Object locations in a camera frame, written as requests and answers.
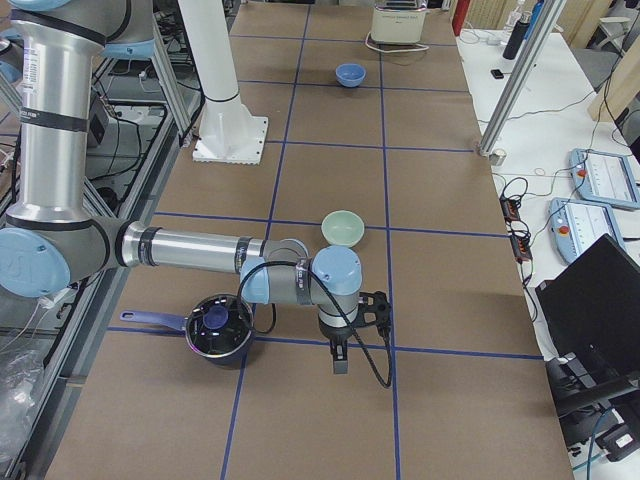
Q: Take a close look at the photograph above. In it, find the clear plastic bag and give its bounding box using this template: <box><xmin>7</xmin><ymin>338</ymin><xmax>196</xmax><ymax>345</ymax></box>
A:
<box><xmin>1</xmin><ymin>349</ymin><xmax>44</xmax><ymax>462</ymax></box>

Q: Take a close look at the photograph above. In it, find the white toaster power cord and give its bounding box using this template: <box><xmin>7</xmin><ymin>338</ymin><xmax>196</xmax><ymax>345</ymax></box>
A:
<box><xmin>364</xmin><ymin>30</ymin><xmax>430</xmax><ymax>53</ymax></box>

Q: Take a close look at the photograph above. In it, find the black laptop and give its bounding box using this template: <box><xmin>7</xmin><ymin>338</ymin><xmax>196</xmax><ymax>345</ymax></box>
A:
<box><xmin>535</xmin><ymin>234</ymin><xmax>639</xmax><ymax>375</ymax></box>

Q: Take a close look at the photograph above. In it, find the aluminium frame post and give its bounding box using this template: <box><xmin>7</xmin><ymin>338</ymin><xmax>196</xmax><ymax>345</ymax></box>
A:
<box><xmin>477</xmin><ymin>0</ymin><xmax>566</xmax><ymax>166</ymax></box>

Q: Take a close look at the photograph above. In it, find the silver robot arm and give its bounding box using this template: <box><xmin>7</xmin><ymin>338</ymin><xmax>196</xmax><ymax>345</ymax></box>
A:
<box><xmin>1</xmin><ymin>1</ymin><xmax>364</xmax><ymax>374</ymax></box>

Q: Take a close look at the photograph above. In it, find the teach pendant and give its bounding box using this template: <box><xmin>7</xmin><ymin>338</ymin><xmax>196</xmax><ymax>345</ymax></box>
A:
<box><xmin>569</xmin><ymin>149</ymin><xmax>639</xmax><ymax>210</ymax></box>
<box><xmin>549</xmin><ymin>197</ymin><xmax>625</xmax><ymax>264</ymax></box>

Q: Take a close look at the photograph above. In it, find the black water bottle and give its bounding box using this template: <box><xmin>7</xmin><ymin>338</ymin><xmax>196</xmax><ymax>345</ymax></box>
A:
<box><xmin>503</xmin><ymin>12</ymin><xmax>531</xmax><ymax>60</ymax></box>

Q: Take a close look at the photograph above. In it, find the blue bowl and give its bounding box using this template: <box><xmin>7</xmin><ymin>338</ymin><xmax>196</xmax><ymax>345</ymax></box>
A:
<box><xmin>335</xmin><ymin>63</ymin><xmax>367</xmax><ymax>88</ymax></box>

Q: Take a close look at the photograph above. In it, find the cream toaster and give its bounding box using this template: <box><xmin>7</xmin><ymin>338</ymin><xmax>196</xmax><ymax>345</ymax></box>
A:
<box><xmin>370</xmin><ymin>0</ymin><xmax>427</xmax><ymax>45</ymax></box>

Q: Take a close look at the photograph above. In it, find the green bowl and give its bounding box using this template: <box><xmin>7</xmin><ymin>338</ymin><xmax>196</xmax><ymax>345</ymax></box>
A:
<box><xmin>321</xmin><ymin>210</ymin><xmax>365</xmax><ymax>247</ymax></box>

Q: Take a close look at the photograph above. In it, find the lower teach pendant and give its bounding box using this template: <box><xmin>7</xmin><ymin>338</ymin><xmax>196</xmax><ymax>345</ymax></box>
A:
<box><xmin>549</xmin><ymin>197</ymin><xmax>625</xmax><ymax>264</ymax></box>

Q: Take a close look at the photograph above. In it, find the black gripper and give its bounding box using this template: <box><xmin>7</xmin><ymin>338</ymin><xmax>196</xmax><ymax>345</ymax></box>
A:
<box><xmin>319</xmin><ymin>322</ymin><xmax>352</xmax><ymax>375</ymax></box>

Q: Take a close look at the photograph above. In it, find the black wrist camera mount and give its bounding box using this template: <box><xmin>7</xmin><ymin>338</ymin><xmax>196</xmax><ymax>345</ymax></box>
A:
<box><xmin>356</xmin><ymin>291</ymin><xmax>392</xmax><ymax>341</ymax></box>

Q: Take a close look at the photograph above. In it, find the upper teach pendant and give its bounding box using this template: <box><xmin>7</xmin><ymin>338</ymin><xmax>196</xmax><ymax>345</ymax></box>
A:
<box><xmin>569</xmin><ymin>149</ymin><xmax>639</xmax><ymax>210</ymax></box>

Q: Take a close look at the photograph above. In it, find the orange black adapter box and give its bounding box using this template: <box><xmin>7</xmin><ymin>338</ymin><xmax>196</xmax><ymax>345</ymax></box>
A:
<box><xmin>509</xmin><ymin>234</ymin><xmax>533</xmax><ymax>264</ymax></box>

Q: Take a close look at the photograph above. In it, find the dark blue saucepan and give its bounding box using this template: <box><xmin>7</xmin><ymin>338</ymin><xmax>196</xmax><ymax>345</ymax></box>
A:
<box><xmin>119</xmin><ymin>294</ymin><xmax>255</xmax><ymax>365</ymax></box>

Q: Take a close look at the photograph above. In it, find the white pillar with base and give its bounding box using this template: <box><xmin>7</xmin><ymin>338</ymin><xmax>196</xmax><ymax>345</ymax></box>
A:
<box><xmin>179</xmin><ymin>0</ymin><xmax>268</xmax><ymax>165</ymax></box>

